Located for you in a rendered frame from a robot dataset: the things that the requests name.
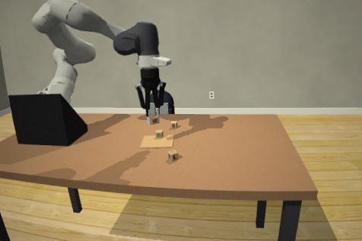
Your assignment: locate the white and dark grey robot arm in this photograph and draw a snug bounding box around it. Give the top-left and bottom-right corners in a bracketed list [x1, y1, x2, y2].
[32, 0, 171, 104]

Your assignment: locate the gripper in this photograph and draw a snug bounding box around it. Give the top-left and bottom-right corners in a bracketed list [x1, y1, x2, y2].
[135, 68, 166, 125]

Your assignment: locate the tan square mat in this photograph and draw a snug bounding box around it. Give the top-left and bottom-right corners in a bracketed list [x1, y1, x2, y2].
[140, 135, 173, 148]

